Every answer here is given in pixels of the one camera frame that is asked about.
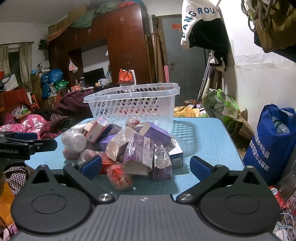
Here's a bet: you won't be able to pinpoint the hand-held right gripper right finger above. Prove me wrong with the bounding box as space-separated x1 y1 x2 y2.
176 156 269 205

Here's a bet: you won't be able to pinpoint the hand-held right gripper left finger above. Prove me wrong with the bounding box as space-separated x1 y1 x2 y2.
30 156 115 205

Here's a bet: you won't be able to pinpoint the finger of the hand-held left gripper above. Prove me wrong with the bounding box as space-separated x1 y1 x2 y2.
29 138 58 155
0 132 39 141

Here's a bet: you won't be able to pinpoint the purple white box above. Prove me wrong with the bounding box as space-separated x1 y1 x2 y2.
123 134 156 177

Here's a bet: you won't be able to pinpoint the white plastic basket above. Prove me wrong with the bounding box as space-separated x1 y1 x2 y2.
83 83 181 135

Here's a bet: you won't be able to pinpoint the pink floral blanket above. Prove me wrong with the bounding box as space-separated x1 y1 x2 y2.
0 113 51 139

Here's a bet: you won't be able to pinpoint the red medicine box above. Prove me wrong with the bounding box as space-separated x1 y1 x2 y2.
99 158 116 175

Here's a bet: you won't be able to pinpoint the dark red packet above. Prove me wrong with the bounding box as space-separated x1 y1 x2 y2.
63 148 81 161

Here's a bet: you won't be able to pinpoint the blue white medicine box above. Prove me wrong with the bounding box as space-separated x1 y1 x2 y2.
167 138 184 169

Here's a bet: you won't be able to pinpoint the checked cloth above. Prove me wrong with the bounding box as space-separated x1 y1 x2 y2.
5 165 35 196

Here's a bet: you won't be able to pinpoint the white box in clear bag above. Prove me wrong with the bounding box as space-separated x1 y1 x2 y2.
106 133 130 162

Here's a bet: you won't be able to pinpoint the white bottle in clear bag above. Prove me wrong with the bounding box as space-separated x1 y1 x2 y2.
62 130 88 151

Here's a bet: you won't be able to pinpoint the pink white medicine box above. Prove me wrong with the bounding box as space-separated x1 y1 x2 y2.
85 116 110 143

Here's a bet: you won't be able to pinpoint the dark purple medicine box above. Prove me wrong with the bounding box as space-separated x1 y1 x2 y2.
99 124 123 144

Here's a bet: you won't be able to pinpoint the maroon blanket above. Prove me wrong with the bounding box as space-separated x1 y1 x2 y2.
53 90 95 120

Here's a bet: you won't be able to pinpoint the yellow cloth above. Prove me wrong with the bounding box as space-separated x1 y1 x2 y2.
174 105 204 118

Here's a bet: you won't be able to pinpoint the brown paper bag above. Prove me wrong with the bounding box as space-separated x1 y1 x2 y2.
228 108 255 141

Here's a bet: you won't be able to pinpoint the blue net bag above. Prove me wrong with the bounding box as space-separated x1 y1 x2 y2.
41 69 63 100

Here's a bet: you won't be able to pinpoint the green white shopping bag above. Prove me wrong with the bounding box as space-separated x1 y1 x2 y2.
203 89 240 121

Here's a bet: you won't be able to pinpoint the blue tote bag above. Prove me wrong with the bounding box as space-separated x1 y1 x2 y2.
243 104 296 186

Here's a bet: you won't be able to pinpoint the beige curtain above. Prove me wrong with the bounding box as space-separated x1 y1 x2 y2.
18 43 33 93

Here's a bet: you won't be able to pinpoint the black monitor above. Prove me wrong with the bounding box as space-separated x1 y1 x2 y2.
83 68 106 88

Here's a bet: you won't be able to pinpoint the red white box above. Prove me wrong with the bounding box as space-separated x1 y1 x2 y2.
269 185 287 209

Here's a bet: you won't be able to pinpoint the white hanging plastic bag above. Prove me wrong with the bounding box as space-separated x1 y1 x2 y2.
69 58 78 74

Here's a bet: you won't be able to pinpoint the clear water bottle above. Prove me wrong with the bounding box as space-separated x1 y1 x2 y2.
271 116 291 135

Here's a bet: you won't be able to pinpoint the metal poles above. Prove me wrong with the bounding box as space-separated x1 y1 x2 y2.
196 52 216 102

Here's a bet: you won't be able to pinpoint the orange red plastic bag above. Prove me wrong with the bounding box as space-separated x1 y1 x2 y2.
118 69 136 85

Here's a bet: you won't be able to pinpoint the grey door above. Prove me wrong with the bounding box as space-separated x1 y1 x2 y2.
161 14 207 102

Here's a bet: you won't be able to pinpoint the wooden planks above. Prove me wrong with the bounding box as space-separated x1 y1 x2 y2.
144 14 166 83

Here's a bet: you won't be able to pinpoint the black hanging garment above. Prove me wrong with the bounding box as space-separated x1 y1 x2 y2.
188 18 230 72

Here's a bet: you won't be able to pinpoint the brown wooden wardrobe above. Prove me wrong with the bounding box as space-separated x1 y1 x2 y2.
47 4 155 109

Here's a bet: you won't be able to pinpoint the green cloth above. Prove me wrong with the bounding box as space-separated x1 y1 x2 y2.
69 0 126 29

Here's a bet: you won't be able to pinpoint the cardboard box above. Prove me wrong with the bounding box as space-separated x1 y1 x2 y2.
67 4 90 24

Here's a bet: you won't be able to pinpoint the white printed garment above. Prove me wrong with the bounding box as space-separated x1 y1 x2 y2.
180 0 223 49

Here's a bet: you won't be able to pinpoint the olive hanging bag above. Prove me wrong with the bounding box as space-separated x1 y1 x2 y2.
253 0 296 61

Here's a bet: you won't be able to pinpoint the bundle of grey cables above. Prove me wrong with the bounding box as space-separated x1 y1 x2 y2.
241 0 275 32

